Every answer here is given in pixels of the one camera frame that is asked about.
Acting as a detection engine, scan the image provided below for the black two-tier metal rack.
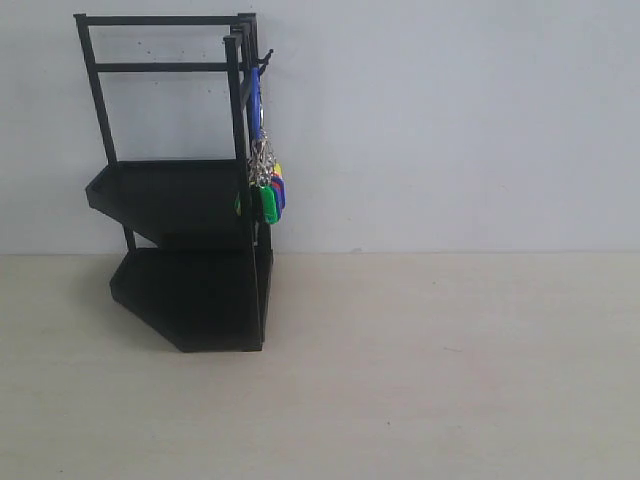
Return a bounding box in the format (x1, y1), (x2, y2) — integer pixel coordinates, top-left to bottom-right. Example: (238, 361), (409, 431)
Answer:
(75, 13), (282, 353)

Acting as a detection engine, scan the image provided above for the colourful key tag bunch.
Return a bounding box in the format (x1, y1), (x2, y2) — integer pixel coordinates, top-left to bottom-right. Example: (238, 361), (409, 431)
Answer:
(234, 67), (287, 227)

